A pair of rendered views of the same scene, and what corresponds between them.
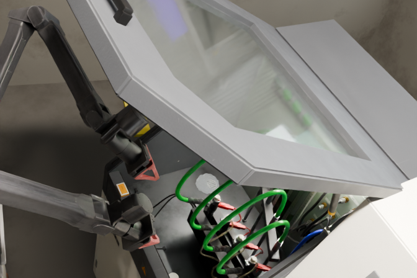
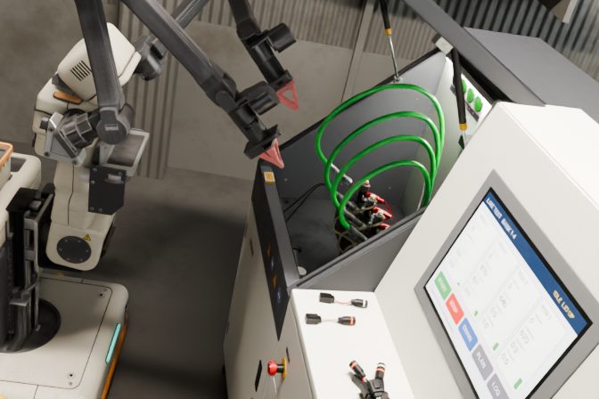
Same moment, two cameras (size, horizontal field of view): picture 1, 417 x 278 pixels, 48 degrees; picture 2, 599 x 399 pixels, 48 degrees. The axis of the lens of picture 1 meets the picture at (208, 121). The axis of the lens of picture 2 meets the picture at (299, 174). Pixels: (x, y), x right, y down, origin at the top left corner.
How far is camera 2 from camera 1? 1.04 m
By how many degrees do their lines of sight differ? 26
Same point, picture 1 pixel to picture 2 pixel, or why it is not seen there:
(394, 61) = not seen: outside the picture
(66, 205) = (199, 54)
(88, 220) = (215, 82)
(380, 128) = (553, 94)
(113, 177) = (264, 168)
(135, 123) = (283, 34)
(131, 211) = (257, 94)
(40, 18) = not seen: outside the picture
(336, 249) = (463, 166)
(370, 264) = (490, 164)
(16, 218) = (156, 282)
